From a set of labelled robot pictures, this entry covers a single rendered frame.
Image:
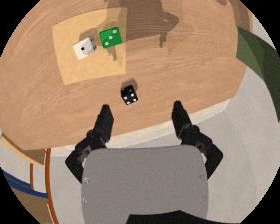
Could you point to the tan flat square mat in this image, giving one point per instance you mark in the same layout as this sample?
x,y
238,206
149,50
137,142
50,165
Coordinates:
x,y
103,62

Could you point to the black die with white pips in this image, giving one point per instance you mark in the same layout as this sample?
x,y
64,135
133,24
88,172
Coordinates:
x,y
129,95

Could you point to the green die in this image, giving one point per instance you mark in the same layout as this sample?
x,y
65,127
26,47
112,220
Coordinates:
x,y
110,37

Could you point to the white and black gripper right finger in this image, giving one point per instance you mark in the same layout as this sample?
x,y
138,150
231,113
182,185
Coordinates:
x,y
191,135

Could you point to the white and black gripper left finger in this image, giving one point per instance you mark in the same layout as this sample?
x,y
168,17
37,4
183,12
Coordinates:
x,y
95,139

